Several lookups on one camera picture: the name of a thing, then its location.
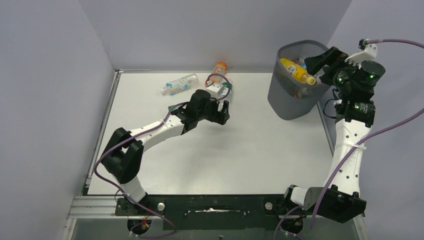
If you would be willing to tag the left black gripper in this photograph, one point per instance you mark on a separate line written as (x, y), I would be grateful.
(217, 116)

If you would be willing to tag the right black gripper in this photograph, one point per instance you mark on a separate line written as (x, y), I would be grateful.
(331, 58)

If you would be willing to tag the yellow juice bottle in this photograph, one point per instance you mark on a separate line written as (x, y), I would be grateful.
(297, 72)

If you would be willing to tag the green label tea bottle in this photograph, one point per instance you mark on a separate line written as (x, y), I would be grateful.
(172, 107)

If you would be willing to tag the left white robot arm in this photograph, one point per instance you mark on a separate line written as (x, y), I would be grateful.
(122, 156)

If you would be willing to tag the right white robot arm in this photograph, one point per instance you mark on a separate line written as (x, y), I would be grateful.
(339, 198)

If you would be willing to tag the grey mesh waste bin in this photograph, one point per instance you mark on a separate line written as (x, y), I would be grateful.
(289, 98)

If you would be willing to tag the clear bottle green label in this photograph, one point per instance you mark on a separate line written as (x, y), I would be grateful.
(227, 91)

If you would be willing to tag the orange drink bottle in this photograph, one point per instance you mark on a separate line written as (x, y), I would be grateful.
(220, 68)

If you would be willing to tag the clear bottle blue white label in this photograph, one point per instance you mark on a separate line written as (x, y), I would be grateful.
(179, 85)

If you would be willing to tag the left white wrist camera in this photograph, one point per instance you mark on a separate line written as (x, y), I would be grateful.
(215, 90)

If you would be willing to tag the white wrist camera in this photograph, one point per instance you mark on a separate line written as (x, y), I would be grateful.
(368, 52)
(215, 90)

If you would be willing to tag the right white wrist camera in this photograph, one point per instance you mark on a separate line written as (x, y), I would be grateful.
(368, 52)

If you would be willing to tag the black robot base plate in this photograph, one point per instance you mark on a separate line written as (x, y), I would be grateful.
(206, 211)

